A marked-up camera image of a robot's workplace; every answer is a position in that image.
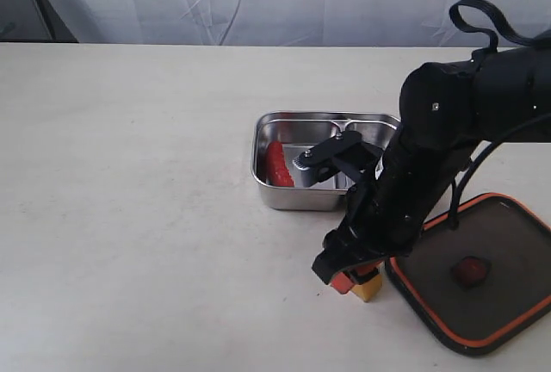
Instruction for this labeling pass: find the yellow toy cheese wedge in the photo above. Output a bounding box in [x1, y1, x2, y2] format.
[351, 274, 383, 302]

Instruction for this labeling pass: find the stainless steel lunch box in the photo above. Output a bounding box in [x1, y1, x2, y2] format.
[251, 111, 399, 211]

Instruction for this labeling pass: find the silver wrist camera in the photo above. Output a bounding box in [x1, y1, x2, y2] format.
[293, 131, 383, 187]

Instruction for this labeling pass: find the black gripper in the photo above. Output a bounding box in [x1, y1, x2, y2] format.
[312, 130, 465, 295]

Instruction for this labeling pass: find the dark grey panel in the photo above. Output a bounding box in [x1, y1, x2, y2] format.
[1, 0, 77, 43]

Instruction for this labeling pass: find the red toy sausage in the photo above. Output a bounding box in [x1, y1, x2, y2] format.
[265, 141, 294, 188]

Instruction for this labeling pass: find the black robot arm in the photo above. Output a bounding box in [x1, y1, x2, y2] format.
[313, 36, 550, 283]

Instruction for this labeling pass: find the dark transparent box lid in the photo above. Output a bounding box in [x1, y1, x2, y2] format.
[385, 193, 550, 357]

